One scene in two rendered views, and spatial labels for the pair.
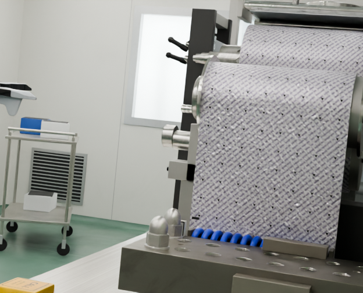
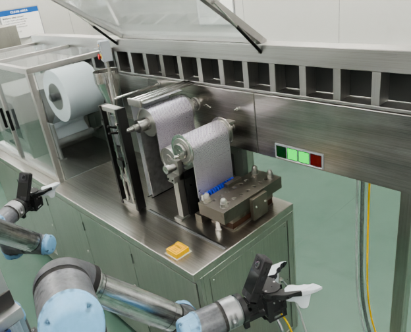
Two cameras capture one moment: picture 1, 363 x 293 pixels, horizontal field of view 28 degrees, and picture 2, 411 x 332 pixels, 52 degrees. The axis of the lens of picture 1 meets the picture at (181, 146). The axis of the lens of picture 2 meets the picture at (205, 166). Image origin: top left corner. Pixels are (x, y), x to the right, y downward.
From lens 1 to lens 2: 159 cm
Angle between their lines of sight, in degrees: 59
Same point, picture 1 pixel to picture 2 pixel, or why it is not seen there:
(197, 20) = (119, 114)
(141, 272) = (229, 216)
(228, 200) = (206, 179)
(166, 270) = (234, 211)
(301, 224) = (224, 174)
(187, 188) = (180, 183)
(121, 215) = not seen: outside the picture
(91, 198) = not seen: outside the picture
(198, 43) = (122, 123)
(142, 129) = not seen: outside the picture
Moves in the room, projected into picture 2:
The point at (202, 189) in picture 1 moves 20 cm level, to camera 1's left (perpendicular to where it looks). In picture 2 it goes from (199, 181) to (175, 202)
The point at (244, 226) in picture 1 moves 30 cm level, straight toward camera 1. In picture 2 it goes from (211, 184) to (269, 196)
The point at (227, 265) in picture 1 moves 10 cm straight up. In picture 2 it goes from (247, 198) to (245, 178)
